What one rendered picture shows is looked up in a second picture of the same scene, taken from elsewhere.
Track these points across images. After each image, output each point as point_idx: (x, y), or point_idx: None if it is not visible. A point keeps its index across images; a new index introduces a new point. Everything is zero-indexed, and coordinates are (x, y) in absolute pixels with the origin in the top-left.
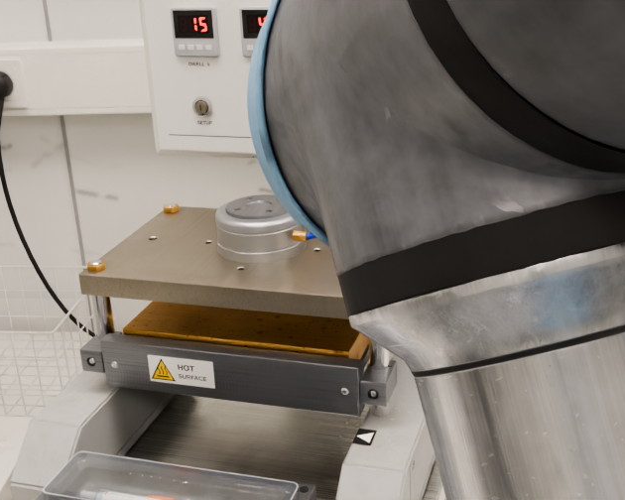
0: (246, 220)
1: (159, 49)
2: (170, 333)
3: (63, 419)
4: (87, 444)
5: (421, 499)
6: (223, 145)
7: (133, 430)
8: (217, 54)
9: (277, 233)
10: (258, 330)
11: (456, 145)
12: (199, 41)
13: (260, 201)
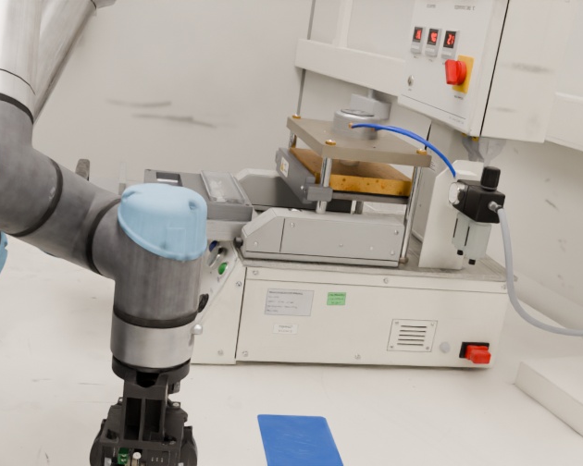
0: (339, 111)
1: (409, 47)
2: (294, 153)
3: (251, 171)
4: (250, 185)
5: (305, 259)
6: (411, 104)
7: (287, 204)
8: (419, 52)
9: (344, 120)
10: (315, 162)
11: None
12: (416, 43)
13: (363, 112)
